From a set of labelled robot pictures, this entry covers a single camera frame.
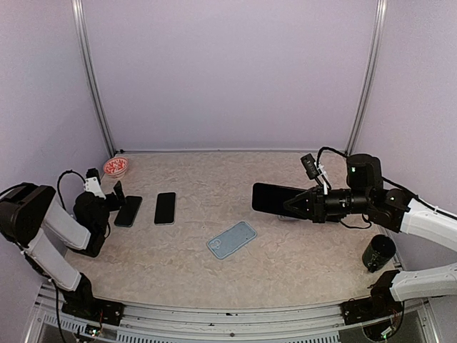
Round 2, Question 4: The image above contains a black phone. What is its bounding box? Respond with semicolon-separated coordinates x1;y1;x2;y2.
154;192;176;225
251;182;305;219
114;196;143;227

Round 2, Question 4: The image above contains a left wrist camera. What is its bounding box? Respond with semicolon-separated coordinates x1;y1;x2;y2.
84;168;106;199

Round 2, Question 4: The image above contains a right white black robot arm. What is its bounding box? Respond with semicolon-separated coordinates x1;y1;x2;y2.
283;154;456;325

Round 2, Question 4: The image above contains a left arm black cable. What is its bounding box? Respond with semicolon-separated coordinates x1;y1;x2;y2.
49;170;110;343

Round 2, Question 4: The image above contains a black cup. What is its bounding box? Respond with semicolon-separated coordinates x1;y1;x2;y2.
362;234;396;273

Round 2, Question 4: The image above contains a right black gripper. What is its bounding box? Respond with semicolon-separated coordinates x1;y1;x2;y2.
285;183;372;222

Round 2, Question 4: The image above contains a red white patterned bowl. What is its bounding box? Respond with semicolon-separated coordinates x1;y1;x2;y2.
103;156;129;179

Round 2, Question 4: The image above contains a left aluminium frame post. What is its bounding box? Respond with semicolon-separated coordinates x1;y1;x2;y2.
71;0;116;157

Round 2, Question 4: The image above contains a front aluminium rail base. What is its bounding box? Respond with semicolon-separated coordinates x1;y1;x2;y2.
24;282;440;343

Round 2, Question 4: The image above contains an aluminium frame post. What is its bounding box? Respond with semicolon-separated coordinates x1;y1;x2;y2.
71;0;116;157
345;0;388;155

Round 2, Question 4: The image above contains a light blue phone case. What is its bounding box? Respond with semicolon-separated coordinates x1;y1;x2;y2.
207;222;257;260

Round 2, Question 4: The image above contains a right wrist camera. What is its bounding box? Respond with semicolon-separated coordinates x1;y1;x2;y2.
301;153;331;194

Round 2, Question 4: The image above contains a lilac phone case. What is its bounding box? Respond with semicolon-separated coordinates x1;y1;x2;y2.
278;215;299;222

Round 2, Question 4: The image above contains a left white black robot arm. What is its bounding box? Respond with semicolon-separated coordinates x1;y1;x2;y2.
1;182;124;326

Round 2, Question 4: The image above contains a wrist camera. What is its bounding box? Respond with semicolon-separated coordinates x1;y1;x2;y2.
301;153;331;194
84;168;106;199

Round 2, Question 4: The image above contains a right aluminium frame post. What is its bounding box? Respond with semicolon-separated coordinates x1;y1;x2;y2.
345;0;388;155

